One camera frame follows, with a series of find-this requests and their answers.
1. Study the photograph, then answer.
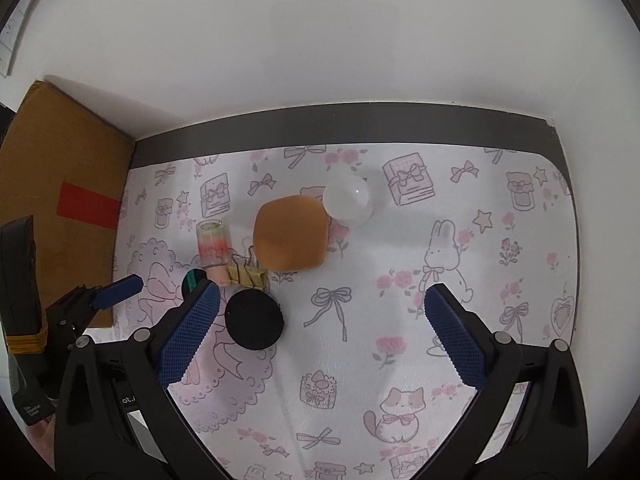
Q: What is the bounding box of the gold binder clip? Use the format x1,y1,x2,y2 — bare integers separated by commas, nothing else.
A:
227,246,270,292

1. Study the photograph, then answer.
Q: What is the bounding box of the orange makeup sponge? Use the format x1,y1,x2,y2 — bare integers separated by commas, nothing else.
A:
253,195,329,272

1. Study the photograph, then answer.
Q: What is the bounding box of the plain black round puff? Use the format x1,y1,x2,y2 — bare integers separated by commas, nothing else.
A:
224,289,284,351

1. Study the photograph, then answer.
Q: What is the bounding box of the brown cardboard box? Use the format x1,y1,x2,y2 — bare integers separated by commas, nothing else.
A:
1,80,134,307

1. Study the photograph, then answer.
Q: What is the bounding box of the white round plastic cap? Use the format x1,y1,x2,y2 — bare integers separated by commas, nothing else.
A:
322,174,373,228

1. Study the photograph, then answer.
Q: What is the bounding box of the black puff with green band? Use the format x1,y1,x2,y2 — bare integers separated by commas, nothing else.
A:
181,269,207,299

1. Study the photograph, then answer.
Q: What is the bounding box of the pink patterned table mat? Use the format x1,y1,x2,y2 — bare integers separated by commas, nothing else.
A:
96,144,577,479

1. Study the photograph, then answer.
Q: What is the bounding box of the pink glass perfume bottle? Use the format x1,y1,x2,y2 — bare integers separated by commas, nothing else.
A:
196,220,231,286

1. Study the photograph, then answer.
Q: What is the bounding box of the white wall socket panel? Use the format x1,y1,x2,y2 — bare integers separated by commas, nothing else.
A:
0,8,25,77

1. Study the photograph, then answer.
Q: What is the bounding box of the person left hand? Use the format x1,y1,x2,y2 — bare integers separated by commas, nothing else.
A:
26,415,55,469

